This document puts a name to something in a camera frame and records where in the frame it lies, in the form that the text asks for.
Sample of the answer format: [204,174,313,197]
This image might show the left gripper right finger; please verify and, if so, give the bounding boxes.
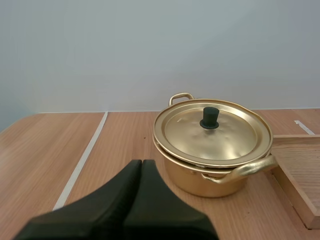
[122,159,220,240]

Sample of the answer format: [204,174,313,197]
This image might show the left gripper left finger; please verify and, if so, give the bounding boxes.
[13,159,143,240]

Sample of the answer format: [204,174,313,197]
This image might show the shallow wooden tray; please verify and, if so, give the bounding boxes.
[270,134,320,230]

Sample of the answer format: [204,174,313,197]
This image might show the gold-coloured pot with two handles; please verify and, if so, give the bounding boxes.
[152,92,279,199]

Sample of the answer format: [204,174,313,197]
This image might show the gold lid with black knob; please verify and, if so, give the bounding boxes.
[152,98,273,168]

